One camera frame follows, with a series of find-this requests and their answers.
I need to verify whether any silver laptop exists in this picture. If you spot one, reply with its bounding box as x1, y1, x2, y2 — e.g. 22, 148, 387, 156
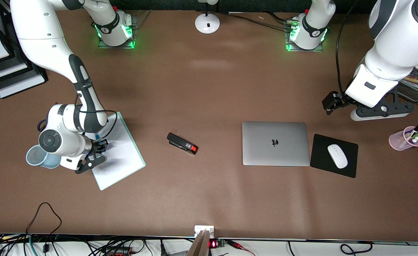
242, 121, 310, 167

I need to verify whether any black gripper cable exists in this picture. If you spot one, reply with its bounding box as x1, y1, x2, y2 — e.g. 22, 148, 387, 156
335, 0, 359, 96
75, 91, 118, 141

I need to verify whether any black mesh desk tray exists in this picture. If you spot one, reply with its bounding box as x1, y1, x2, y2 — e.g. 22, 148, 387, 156
395, 53, 418, 104

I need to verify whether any white post bracket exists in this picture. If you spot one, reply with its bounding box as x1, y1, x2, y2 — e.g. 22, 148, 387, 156
195, 225, 215, 239

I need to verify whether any white computer mouse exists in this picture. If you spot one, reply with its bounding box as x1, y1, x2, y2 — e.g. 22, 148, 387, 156
327, 144, 348, 169

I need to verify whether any black left camera bracket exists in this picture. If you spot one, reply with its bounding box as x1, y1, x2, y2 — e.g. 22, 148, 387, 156
357, 91, 416, 118

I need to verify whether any orange terminal block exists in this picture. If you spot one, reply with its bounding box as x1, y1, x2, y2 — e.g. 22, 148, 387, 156
104, 246, 133, 256

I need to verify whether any black stapler red tip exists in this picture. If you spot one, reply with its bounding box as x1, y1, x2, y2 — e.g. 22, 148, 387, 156
167, 132, 199, 155

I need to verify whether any black stacked paper tray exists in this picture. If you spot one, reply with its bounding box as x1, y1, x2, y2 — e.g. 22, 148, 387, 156
0, 7, 49, 99

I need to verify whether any white clipboard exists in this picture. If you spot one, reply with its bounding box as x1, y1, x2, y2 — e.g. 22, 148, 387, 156
88, 111, 146, 191

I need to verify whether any black camera bracket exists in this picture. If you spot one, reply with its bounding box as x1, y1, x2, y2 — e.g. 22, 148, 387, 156
357, 91, 416, 118
75, 155, 107, 175

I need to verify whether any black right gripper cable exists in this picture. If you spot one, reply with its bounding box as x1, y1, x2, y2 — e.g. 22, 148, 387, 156
75, 91, 118, 141

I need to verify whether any black right camera bracket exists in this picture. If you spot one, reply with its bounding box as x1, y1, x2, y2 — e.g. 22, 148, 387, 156
75, 155, 107, 175

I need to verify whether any grey camera post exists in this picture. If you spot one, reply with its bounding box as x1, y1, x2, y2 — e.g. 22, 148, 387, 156
187, 229, 210, 256

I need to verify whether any red wire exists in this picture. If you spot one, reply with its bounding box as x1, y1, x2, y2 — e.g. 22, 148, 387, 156
227, 240, 256, 256

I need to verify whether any white lamp base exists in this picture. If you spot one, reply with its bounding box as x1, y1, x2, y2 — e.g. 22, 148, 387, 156
195, 0, 221, 34

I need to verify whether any black coiled cable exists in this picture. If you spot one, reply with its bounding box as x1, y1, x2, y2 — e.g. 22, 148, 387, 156
340, 241, 373, 256

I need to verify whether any blue mesh pen cup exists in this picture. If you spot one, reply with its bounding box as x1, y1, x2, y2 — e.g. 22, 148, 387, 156
26, 144, 62, 169

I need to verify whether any dark looped cable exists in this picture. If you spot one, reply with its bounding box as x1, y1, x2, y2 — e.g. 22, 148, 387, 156
26, 202, 63, 236

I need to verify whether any black mouse pad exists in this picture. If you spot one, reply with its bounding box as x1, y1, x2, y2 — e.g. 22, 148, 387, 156
310, 134, 359, 178

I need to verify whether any pink pen cup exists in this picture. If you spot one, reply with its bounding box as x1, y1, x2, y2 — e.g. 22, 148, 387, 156
389, 126, 418, 151

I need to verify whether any black cable bundle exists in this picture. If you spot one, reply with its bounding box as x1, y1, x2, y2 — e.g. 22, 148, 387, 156
227, 11, 298, 31

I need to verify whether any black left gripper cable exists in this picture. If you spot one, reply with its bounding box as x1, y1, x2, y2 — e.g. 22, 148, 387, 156
335, 0, 359, 96

